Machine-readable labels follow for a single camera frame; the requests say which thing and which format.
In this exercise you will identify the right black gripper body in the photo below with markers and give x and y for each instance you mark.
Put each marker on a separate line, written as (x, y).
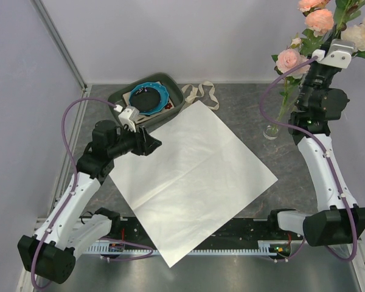
(317, 78)

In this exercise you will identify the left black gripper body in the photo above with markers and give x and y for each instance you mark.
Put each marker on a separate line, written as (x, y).
(134, 145)

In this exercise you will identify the small pink rose stem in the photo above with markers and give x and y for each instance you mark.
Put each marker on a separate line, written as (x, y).
(285, 61)

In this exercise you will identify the white wrapping paper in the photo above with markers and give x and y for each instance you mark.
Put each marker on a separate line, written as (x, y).
(200, 177)

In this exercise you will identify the cream printed ribbon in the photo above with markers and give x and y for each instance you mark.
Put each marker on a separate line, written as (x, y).
(198, 92)

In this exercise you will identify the peach double rose stem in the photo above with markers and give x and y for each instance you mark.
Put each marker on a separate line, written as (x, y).
(318, 21)

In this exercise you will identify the cream white rose stem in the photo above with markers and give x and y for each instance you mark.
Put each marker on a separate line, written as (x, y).
(356, 35)

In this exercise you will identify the light pink rose stem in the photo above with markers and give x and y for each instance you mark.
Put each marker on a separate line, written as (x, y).
(345, 11)

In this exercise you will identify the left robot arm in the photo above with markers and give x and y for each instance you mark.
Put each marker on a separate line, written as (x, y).
(53, 249)

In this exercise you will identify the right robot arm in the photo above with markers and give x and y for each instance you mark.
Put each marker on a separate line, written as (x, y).
(340, 219)

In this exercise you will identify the clear glass vase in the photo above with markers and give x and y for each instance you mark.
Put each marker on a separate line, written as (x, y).
(271, 132)

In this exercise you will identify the blue scalloped bowl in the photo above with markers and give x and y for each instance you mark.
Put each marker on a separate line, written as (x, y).
(149, 98)

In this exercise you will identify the wooden puzzle board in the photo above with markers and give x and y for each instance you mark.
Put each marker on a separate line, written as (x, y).
(142, 118)

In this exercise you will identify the grey green plastic tray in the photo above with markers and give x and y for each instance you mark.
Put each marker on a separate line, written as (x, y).
(176, 96)

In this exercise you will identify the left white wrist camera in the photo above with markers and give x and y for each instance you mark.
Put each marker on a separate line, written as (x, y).
(127, 117)

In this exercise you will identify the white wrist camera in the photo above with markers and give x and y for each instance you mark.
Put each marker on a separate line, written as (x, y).
(339, 54)
(127, 117)

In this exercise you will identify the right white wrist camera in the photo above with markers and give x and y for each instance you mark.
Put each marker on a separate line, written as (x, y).
(339, 54)

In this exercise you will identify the slotted cable duct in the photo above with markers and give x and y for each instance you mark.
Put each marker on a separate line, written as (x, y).
(106, 248)

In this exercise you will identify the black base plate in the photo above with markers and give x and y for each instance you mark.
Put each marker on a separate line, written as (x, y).
(238, 233)

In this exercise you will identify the aluminium frame rail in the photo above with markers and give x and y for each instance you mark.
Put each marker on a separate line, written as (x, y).
(57, 39)

